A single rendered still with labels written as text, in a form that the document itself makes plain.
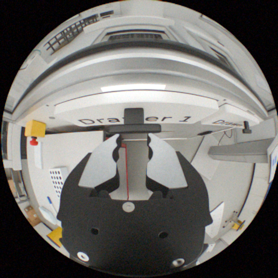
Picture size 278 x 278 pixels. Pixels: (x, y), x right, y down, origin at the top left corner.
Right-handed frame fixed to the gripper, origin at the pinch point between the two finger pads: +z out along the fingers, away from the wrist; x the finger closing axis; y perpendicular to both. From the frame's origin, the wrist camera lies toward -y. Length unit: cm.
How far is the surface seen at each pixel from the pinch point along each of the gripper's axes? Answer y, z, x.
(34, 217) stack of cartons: 257, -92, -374
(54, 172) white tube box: 15.6, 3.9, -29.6
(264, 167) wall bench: 83, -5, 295
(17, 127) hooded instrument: -4, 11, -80
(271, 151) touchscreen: 4, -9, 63
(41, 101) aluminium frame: -6.9, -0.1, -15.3
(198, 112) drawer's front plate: -2.4, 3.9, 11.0
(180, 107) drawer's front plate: -3.1, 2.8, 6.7
